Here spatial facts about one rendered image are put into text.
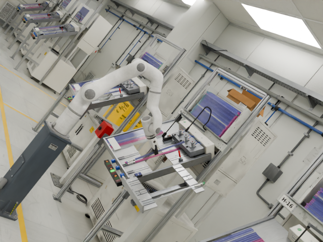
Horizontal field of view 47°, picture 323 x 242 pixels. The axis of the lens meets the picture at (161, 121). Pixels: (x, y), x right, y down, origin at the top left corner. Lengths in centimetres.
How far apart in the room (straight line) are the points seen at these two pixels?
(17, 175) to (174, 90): 225
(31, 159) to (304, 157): 294
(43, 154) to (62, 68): 471
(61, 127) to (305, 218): 169
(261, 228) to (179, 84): 234
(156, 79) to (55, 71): 479
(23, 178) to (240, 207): 266
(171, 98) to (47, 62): 341
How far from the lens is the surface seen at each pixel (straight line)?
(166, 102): 436
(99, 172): 448
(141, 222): 273
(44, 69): 725
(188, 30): 627
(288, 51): 543
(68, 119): 264
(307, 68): 509
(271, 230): 249
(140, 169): 291
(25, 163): 272
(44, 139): 265
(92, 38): 727
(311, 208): 243
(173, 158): 300
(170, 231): 332
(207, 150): 302
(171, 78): 428
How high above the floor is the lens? 141
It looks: 4 degrees down
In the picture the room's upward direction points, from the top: 39 degrees clockwise
